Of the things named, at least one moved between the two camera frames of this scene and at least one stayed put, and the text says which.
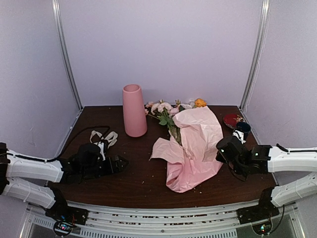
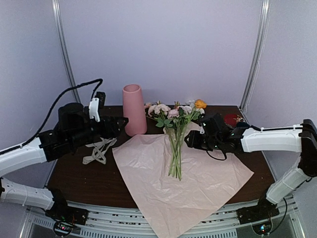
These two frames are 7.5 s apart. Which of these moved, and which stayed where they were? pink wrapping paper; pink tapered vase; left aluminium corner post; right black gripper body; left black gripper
Moved: pink wrapping paper; left black gripper; right black gripper body
Stayed: left aluminium corner post; pink tapered vase
